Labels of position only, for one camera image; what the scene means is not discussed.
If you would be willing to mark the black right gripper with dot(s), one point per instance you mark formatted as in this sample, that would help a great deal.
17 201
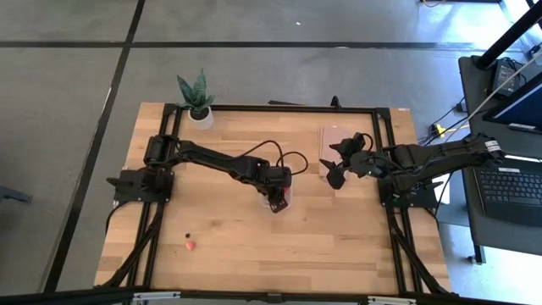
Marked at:
357 163

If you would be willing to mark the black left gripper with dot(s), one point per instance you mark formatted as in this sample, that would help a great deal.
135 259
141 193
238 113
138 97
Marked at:
277 178

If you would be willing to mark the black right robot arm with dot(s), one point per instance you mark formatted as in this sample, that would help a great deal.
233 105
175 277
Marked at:
457 154

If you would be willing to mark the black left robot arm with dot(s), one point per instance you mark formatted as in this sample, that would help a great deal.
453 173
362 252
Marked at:
211 159

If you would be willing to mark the clear plastic tupperware container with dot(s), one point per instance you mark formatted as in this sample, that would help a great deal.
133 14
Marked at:
264 202

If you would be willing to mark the pale pink strawberry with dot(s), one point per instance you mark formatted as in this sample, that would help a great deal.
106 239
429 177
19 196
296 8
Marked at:
191 245

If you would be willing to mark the yellow plug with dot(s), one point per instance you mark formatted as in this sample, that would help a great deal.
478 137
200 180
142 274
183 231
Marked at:
439 129

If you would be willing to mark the white paper sheet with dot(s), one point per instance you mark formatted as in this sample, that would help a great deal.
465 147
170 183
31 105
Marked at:
445 198

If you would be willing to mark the white plant pot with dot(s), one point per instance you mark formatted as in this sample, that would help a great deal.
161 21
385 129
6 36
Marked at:
202 120

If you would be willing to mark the green snake plant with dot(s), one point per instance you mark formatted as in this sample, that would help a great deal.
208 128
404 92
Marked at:
195 93

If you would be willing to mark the dark grey desk with keyboard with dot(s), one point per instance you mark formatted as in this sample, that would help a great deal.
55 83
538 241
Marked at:
470 212

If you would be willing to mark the dark grey desk with monitor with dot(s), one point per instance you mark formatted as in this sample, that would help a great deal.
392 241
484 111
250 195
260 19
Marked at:
478 123

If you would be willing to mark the black desk leg caster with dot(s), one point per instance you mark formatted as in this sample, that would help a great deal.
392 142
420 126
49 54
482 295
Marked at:
477 254

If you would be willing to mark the black keyboard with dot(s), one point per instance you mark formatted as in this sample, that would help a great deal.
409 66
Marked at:
508 195

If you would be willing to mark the black power adapter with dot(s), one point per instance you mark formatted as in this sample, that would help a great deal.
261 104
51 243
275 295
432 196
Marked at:
504 76

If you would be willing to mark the black computer monitor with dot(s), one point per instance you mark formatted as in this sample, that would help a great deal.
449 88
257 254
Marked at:
525 106

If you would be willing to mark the long black diagonal pole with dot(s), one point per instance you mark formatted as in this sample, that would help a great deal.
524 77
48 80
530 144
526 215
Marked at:
508 36

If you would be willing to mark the black rig crossbeam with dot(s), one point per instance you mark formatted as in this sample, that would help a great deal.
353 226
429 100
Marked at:
63 296

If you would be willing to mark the grey chair base leg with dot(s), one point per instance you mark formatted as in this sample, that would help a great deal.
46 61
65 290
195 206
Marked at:
12 195

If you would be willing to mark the black aluminium table frame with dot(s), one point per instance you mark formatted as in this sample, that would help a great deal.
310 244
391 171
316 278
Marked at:
296 108

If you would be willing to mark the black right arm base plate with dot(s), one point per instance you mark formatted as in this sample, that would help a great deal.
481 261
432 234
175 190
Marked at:
417 202

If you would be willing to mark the silver frame bracket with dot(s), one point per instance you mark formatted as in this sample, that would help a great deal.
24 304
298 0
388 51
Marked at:
156 295
391 301

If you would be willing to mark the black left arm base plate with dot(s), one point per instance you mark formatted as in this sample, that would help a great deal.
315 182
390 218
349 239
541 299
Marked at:
127 191

